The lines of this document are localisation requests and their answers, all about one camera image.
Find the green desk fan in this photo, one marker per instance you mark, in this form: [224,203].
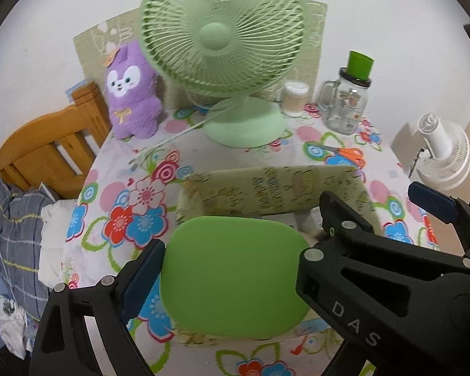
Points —
[215,35]

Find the green rounded box lid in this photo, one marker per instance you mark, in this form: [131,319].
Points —
[235,278]

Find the floral tablecloth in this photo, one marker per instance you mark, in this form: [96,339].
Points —
[113,192]

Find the cotton swab container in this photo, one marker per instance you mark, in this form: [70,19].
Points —
[294,102]

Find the wooden bed headboard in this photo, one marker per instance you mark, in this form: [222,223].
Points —
[35,152]

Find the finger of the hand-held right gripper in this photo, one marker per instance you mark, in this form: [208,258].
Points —
[431,201]
[329,278]

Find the grey plaid blanket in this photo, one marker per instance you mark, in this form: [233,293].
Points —
[15,235]

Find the purple plush toy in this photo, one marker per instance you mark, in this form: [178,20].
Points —
[131,105]

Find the yellow patterned cardboard box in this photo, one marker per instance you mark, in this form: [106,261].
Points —
[258,192]

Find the white printed cloth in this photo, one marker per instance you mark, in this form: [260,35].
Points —
[9,313]

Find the blue paper sheet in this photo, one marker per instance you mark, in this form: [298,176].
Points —
[72,88]

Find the glass jar mug green cap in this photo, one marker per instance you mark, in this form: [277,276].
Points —
[344,109]

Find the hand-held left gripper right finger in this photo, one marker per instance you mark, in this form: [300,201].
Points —
[348,368]

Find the white standing fan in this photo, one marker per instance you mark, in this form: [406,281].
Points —
[450,156]

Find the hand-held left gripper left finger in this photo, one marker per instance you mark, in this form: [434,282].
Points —
[141,282]

